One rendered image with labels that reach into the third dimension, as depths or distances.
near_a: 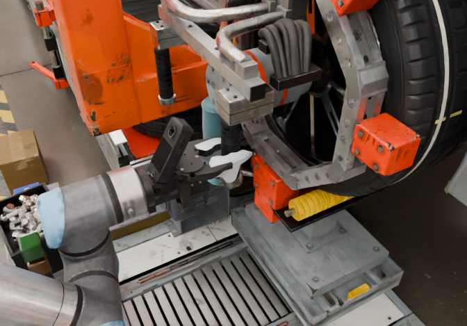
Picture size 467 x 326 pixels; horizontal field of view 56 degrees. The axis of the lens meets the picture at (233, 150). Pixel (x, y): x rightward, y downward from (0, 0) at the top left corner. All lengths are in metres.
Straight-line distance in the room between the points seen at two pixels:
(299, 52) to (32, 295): 0.55
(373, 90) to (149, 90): 0.79
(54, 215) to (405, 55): 0.64
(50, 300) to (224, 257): 1.01
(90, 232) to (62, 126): 1.76
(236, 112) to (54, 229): 0.34
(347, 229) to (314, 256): 0.17
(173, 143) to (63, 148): 1.62
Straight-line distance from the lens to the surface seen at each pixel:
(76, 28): 1.27
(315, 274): 1.39
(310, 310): 1.42
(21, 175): 2.07
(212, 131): 1.13
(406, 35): 0.82
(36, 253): 0.97
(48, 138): 2.42
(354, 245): 1.49
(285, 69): 0.75
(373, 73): 0.81
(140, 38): 1.35
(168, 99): 1.10
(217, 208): 1.74
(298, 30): 0.78
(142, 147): 1.77
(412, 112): 0.85
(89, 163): 2.18
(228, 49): 0.77
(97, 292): 0.75
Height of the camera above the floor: 1.34
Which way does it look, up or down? 38 degrees down
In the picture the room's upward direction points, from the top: straight up
